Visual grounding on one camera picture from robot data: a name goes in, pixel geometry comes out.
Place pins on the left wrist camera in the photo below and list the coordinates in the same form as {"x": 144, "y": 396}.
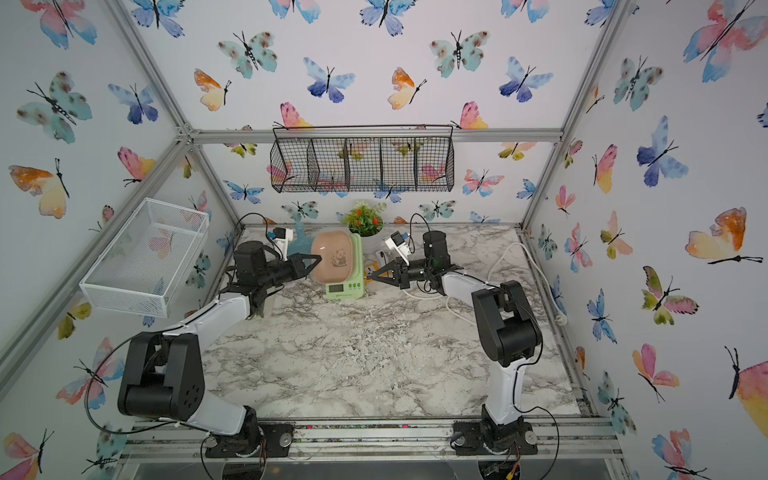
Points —
{"x": 282, "y": 236}

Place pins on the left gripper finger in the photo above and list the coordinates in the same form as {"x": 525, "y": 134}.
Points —
{"x": 305, "y": 259}
{"x": 301, "y": 271}

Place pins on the potted plant white pot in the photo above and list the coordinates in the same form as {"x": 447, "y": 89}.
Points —
{"x": 366, "y": 220}

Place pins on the white mesh wall basket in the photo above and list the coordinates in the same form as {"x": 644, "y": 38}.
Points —
{"x": 140, "y": 270}

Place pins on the blue plastic dustpan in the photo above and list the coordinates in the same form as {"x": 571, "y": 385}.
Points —
{"x": 301, "y": 242}

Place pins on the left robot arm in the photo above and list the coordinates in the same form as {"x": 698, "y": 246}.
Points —
{"x": 164, "y": 375}

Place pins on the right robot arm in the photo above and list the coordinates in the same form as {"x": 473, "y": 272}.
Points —
{"x": 508, "y": 333}

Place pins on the green electronic scale pink tray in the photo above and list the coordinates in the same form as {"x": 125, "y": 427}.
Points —
{"x": 341, "y": 268}

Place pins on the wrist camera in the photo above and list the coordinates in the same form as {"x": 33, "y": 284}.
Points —
{"x": 282, "y": 236}
{"x": 399, "y": 243}

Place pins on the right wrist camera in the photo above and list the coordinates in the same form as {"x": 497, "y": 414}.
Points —
{"x": 399, "y": 243}

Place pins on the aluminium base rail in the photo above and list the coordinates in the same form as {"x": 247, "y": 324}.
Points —
{"x": 563, "y": 438}

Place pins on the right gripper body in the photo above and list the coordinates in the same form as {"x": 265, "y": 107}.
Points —
{"x": 420, "y": 270}

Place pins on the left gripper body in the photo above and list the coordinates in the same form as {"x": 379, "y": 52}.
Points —
{"x": 273, "y": 276}

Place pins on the black wire wall basket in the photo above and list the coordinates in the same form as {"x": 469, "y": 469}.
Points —
{"x": 363, "y": 159}

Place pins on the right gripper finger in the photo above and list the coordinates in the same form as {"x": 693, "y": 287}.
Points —
{"x": 388, "y": 271}
{"x": 387, "y": 280}

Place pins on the orange power strip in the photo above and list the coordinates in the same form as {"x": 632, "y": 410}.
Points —
{"x": 372, "y": 264}

